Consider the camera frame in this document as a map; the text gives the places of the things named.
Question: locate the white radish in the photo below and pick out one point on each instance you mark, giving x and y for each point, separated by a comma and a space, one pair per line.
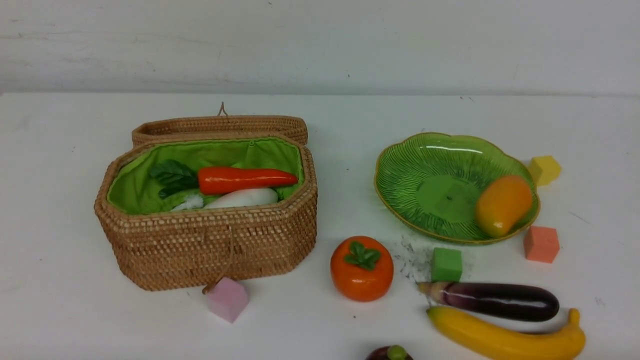
252, 197

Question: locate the orange persimmon with green leaf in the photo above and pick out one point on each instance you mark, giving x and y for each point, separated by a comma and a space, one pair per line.
362, 269

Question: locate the orange carrot with green leaves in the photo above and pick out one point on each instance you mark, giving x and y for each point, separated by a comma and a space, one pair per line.
245, 180

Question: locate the yellow orange mango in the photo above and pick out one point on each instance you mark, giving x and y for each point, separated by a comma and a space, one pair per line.
503, 203

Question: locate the dark purple mangosteen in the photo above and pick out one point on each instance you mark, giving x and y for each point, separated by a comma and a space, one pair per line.
391, 352

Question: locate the purple eggplant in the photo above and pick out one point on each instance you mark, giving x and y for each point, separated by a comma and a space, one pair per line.
516, 302

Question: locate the woven rattan basket lid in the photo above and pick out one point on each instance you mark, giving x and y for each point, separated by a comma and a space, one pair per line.
292, 127

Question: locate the green glass leaf plate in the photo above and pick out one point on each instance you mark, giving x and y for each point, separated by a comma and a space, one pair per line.
432, 181

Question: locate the pink foam cube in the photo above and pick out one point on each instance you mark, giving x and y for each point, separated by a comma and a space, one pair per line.
226, 299

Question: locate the green foam cube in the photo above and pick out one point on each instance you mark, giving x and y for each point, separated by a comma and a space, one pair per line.
446, 265

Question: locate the woven rattan basket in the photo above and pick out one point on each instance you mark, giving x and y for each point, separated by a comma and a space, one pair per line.
160, 248

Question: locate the yellow banana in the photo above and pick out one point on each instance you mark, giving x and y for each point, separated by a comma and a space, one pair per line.
498, 343

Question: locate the yellow foam cube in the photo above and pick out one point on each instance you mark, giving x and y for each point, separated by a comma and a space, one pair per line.
544, 170

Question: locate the orange foam cube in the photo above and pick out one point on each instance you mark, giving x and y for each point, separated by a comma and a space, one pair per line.
541, 244

